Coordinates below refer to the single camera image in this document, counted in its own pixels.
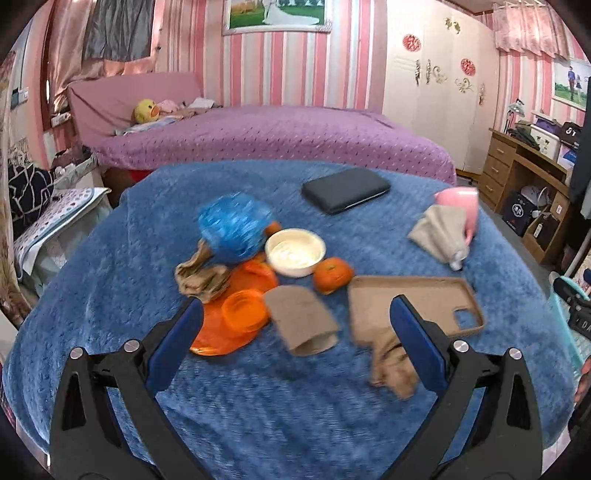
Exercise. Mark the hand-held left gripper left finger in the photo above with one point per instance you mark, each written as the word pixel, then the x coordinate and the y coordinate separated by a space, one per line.
pixel 178 341

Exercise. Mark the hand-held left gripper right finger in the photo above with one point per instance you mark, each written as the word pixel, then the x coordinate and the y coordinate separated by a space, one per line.
pixel 415 341

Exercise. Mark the beige face mask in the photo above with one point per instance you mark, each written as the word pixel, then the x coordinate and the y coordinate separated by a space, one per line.
pixel 441 233

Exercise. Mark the brown cloth near tray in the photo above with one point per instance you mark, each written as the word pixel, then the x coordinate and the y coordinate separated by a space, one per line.
pixel 392 369

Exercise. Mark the brown rectangular tray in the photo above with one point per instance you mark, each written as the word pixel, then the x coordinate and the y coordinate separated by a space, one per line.
pixel 369 304

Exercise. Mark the brown crumpled cloth left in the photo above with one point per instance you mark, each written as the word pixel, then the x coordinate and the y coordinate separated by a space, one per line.
pixel 201 279

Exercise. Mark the orange plastic lid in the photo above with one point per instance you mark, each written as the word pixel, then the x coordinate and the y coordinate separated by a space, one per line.
pixel 244 311

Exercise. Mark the brown cardboard box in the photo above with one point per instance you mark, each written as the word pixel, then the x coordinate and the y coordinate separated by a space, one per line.
pixel 545 235

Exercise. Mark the large tangerine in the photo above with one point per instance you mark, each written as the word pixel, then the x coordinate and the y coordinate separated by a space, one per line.
pixel 333 276

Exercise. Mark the black printed box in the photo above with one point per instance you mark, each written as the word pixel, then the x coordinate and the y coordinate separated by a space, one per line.
pixel 518 213

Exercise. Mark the blue crumpled plastic bag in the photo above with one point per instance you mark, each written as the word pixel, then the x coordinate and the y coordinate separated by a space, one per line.
pixel 235 226

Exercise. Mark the white bowl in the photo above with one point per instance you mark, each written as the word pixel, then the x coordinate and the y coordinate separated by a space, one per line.
pixel 295 254

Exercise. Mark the small tangerine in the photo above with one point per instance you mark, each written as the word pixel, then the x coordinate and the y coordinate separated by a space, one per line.
pixel 274 227

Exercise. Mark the pink mug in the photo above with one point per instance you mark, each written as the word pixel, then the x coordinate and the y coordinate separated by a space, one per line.
pixel 459 198

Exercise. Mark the black wallet phone case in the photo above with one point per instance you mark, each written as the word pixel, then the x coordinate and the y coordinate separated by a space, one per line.
pixel 344 189

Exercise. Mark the dotted white cushion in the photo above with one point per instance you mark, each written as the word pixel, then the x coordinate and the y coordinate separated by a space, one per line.
pixel 60 212

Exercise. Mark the wooden desk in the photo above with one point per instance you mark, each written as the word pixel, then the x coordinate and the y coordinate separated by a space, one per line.
pixel 501 161

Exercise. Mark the white storage box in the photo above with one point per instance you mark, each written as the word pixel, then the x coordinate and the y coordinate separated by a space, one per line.
pixel 545 138

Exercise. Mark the black bag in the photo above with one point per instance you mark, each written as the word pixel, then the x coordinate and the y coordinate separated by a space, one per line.
pixel 569 134

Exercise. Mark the floral curtain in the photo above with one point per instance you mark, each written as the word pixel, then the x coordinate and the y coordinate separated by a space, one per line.
pixel 9 230

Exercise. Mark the black patterned cloth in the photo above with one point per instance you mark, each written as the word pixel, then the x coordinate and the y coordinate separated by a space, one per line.
pixel 27 194

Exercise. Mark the desk lamp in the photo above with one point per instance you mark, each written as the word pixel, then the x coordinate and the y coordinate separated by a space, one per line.
pixel 515 110

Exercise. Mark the white wardrobe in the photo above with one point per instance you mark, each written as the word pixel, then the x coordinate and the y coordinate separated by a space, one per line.
pixel 438 120

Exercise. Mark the yellow duck plush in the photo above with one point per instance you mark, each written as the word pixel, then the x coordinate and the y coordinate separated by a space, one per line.
pixel 145 110

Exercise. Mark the pink soft toy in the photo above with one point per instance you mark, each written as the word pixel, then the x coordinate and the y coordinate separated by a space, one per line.
pixel 168 106

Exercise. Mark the purple bed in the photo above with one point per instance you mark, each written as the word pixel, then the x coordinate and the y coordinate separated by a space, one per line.
pixel 300 134

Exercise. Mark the white folded cloth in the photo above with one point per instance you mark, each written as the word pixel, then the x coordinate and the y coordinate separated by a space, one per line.
pixel 201 102

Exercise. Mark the white power strip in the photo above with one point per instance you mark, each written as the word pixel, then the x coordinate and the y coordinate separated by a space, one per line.
pixel 60 119

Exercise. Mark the pink window curtain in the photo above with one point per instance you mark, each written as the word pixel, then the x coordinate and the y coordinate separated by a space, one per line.
pixel 526 27

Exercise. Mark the pink satin curtain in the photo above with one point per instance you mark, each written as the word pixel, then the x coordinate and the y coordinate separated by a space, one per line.
pixel 69 41

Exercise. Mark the grey curtain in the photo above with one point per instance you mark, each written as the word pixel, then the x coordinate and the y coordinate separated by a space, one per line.
pixel 120 27

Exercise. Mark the wall poster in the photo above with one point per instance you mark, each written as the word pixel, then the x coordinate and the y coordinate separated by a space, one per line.
pixel 570 83

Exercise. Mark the framed wall picture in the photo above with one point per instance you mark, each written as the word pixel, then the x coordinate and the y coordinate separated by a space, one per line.
pixel 277 14

